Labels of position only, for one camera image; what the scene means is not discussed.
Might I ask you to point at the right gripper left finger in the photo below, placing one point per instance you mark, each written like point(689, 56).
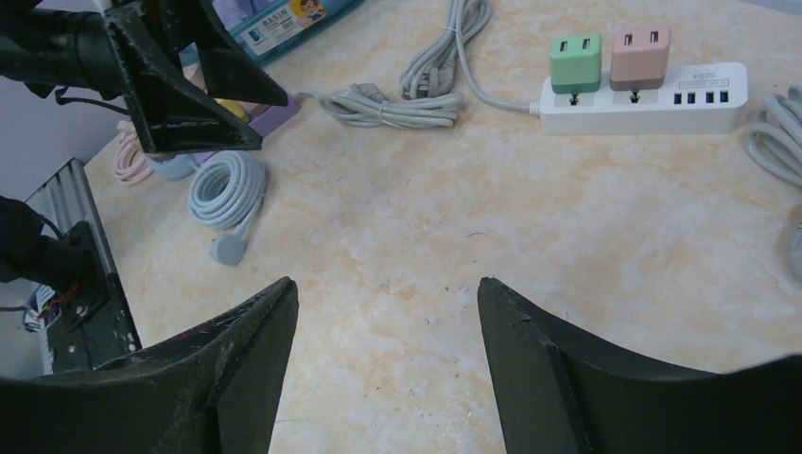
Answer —
point(214, 388)

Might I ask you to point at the purple power strip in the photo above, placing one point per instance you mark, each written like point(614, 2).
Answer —
point(266, 119)

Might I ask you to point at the green plug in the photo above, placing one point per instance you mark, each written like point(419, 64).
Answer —
point(575, 64)

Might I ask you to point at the blue round socket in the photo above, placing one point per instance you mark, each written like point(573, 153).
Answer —
point(174, 169)

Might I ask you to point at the yellow plug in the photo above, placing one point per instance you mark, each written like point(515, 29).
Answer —
point(235, 108)

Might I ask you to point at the teal plastic basin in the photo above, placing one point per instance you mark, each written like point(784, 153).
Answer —
point(268, 29)

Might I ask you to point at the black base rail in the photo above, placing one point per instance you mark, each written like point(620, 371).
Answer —
point(88, 323)

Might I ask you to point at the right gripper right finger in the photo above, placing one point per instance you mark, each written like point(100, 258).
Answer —
point(561, 389)

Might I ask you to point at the white power strip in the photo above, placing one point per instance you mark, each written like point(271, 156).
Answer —
point(694, 99)

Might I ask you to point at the pink plug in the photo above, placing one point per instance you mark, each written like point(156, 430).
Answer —
point(640, 58)

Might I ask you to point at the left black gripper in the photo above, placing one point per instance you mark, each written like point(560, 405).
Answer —
point(138, 51)

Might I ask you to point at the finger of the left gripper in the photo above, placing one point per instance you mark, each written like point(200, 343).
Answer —
point(228, 71)

